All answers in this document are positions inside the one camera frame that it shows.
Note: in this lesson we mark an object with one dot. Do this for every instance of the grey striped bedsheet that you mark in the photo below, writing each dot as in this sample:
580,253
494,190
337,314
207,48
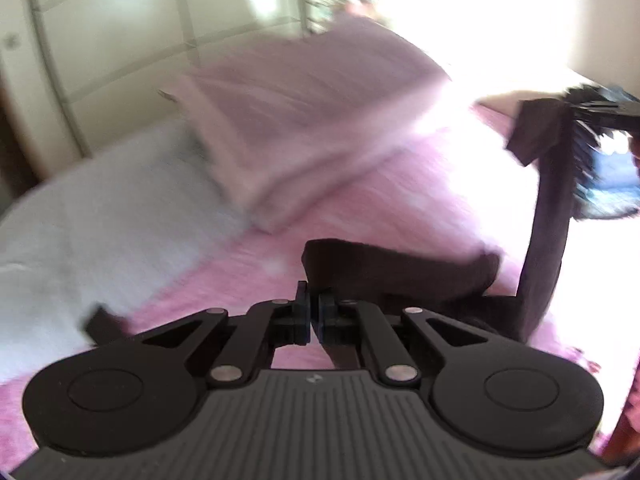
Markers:
100,240

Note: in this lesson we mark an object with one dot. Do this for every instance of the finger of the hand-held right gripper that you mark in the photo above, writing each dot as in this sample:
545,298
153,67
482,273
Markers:
605,112

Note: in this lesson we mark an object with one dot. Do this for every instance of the dark brown pants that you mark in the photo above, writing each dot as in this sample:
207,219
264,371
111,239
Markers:
400,270

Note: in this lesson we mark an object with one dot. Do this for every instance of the folded lilac blanket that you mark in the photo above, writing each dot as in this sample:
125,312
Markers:
310,125

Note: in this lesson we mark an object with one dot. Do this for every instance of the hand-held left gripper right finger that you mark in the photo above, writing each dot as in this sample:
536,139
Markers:
326,316

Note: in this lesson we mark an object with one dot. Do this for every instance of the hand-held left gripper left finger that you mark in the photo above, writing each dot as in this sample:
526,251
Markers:
301,312

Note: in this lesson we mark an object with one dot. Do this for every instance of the pink fluffy blanket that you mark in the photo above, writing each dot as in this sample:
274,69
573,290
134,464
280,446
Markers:
400,200

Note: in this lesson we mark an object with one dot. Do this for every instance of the white wardrobe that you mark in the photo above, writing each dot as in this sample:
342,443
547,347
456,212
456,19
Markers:
125,35

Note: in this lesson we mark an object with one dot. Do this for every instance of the metal rack shelf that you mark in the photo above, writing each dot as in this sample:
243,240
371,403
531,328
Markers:
322,0

